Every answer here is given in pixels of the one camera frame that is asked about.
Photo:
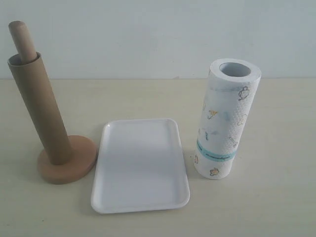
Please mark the wooden paper towel holder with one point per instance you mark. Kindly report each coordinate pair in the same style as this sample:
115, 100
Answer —
84, 150

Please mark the brown cardboard tube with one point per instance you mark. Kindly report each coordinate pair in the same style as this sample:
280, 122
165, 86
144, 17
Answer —
35, 88

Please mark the white rectangular plastic tray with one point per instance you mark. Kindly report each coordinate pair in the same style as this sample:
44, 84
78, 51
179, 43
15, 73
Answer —
140, 167

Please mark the printed white paper towel roll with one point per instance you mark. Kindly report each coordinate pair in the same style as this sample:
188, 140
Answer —
231, 88

